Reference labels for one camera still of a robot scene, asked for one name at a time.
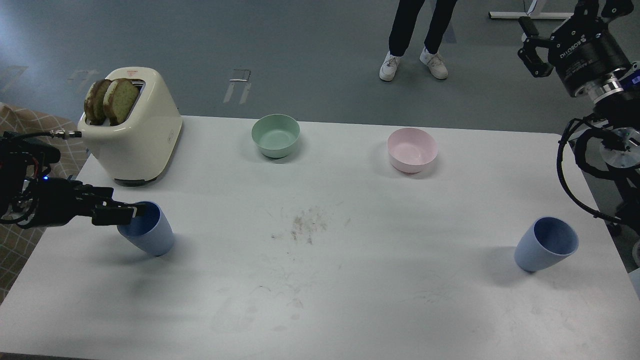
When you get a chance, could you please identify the white shoe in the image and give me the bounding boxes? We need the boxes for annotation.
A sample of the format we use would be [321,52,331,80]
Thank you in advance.
[419,47,449,80]
[378,52,402,82]

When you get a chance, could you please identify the green bowl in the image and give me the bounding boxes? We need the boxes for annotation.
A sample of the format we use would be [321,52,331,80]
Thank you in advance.
[251,114,301,159]

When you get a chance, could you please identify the white shoe right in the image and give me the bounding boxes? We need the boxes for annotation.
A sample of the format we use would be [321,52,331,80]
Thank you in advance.
[419,47,449,80]

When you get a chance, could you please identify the white desk foot bar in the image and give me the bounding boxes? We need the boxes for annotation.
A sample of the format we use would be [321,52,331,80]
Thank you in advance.
[487,11,573,21]

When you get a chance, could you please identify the pink bowl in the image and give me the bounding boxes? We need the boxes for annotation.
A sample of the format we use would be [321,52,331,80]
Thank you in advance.
[386,127,439,174]

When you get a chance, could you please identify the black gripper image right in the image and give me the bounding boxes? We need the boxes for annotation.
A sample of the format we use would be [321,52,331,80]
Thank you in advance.
[518,2,632,98]

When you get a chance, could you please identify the white shoe left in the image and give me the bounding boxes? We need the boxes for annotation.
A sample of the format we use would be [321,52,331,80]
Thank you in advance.
[378,52,402,82]

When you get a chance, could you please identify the blue cup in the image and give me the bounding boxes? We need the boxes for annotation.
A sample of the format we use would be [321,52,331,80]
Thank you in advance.
[514,216,579,272]
[116,201,175,256]

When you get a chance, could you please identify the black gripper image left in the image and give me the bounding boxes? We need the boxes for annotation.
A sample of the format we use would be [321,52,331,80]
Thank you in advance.
[20,177,147,228]

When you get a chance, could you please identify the cream toaster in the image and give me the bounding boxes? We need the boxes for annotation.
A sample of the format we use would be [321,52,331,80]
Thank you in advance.
[78,67,183,186]

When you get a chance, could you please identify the toast slice right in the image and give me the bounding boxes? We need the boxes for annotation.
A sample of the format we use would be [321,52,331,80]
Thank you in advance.
[102,78,140,126]

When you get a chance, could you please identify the person legs dark trousers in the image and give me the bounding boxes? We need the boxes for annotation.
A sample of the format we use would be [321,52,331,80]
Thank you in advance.
[388,0,458,57]

